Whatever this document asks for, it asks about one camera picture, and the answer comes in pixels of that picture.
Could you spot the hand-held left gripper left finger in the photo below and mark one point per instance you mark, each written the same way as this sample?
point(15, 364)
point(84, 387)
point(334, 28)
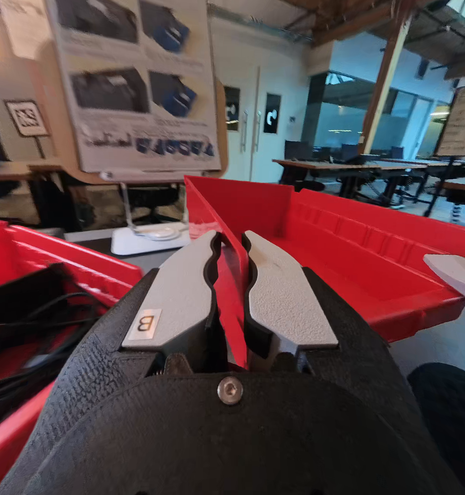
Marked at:
point(178, 294)

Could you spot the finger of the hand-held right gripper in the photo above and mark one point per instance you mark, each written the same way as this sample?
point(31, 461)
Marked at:
point(460, 274)

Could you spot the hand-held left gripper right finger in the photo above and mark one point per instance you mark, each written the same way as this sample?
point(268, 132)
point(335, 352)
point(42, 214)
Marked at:
point(286, 301)

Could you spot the red plastic bin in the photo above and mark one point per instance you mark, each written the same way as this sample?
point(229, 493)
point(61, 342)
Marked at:
point(352, 270)
point(43, 251)

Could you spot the black office chair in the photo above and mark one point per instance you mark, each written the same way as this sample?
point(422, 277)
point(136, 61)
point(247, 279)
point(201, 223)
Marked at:
point(155, 201)
point(308, 185)

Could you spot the black honeycomb pad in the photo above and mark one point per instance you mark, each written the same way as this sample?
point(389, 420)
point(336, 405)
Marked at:
point(449, 406)

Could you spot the wooden office desk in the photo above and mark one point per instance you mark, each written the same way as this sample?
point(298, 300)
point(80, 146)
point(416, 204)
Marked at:
point(333, 164)
point(8, 170)

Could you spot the black monitor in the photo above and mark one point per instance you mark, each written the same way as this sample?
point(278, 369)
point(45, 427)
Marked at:
point(298, 151)

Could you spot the black divider panel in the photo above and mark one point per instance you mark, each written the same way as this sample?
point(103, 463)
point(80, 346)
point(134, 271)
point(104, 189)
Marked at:
point(23, 294)

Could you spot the handwritten whiteboard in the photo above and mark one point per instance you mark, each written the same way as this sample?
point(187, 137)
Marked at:
point(462, 120)

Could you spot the instruction board on stand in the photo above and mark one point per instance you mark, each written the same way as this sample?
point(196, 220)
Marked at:
point(139, 127)

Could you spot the dark phone sign window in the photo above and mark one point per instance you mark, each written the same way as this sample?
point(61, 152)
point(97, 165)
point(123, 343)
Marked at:
point(231, 108)
point(272, 114)

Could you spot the small tag sign on post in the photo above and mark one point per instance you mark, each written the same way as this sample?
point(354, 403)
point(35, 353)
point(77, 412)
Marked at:
point(26, 118)

